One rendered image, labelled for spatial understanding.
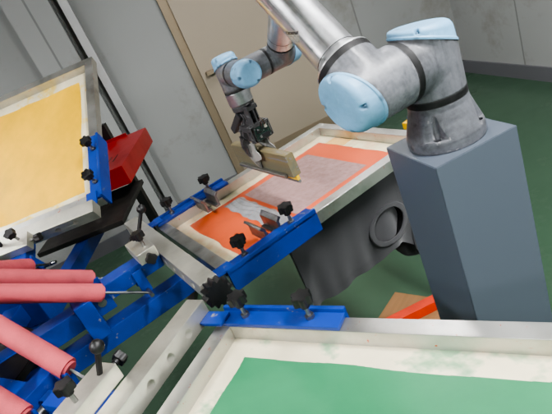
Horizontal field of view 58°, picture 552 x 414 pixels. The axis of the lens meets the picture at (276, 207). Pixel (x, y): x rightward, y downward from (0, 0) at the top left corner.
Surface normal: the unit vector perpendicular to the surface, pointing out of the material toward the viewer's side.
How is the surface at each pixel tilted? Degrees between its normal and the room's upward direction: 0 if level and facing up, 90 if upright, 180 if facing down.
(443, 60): 87
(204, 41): 90
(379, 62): 42
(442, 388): 0
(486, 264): 90
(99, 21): 90
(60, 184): 32
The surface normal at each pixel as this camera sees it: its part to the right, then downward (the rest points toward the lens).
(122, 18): 0.30, 0.32
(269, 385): -0.37, -0.83
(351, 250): 0.55, 0.30
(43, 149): -0.28, -0.48
